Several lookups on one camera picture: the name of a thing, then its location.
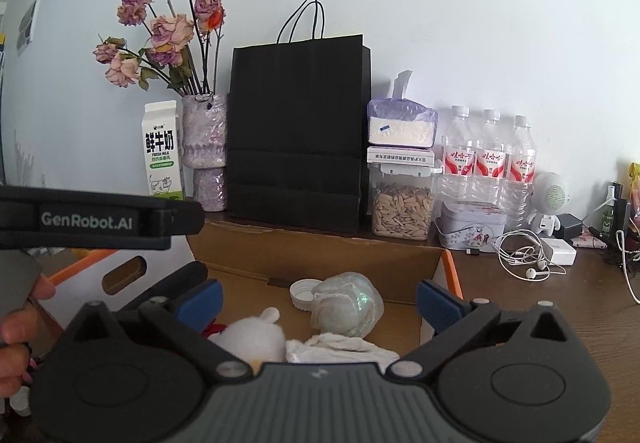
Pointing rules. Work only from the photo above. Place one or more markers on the clear plastic bag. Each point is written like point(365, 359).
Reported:
point(347, 305)

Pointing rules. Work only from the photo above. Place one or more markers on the purple textured vase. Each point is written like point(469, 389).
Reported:
point(205, 143)

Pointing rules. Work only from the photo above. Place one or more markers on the small green bottle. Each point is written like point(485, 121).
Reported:
point(607, 218)

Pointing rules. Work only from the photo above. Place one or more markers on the white cloth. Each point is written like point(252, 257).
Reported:
point(340, 348)

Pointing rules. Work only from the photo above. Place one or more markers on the white robot figure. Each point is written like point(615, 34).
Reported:
point(549, 195)

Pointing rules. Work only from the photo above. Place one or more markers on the patterned tin box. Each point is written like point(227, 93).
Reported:
point(470, 225)

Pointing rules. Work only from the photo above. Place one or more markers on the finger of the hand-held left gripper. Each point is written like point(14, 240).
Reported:
point(192, 275)
point(187, 219)

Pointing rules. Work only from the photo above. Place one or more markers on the red cardboard box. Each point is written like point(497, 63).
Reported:
point(320, 253)

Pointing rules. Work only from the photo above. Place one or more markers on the red label water bottle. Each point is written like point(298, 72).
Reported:
point(457, 158)
point(519, 168)
point(489, 160)

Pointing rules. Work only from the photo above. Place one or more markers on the clear seed container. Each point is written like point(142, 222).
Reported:
point(402, 208)

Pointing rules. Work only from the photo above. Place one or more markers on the dried pink rose bouquet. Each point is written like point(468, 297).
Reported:
point(167, 30)

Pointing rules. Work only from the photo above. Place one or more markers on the black power adapter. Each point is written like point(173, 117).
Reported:
point(570, 226)

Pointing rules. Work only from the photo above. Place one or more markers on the flat white box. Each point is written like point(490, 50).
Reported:
point(400, 156)

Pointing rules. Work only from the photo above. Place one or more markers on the white green milk carton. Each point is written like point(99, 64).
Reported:
point(162, 153)

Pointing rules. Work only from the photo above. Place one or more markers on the white bottle cap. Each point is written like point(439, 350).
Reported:
point(302, 294)

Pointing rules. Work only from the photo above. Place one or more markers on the black paper bag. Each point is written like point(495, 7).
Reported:
point(297, 133)

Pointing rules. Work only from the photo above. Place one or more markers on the purple tissue pack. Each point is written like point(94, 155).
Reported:
point(400, 125)

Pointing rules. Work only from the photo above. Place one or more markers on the white earphones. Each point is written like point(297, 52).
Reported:
point(520, 258)

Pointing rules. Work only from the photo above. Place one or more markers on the person's left hand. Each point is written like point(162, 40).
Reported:
point(15, 353)

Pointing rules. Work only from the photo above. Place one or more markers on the wall poster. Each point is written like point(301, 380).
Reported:
point(29, 23)

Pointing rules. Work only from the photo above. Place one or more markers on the white charger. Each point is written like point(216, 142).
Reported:
point(560, 253)

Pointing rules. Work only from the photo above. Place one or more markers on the sheep plush toy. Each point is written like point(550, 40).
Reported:
point(252, 338)

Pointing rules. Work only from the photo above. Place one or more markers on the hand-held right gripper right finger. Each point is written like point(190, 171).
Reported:
point(440, 300)

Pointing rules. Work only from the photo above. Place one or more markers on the yellow snack packet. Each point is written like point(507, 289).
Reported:
point(635, 195)

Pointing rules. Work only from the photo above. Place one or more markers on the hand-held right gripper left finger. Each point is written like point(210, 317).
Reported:
point(205, 300)

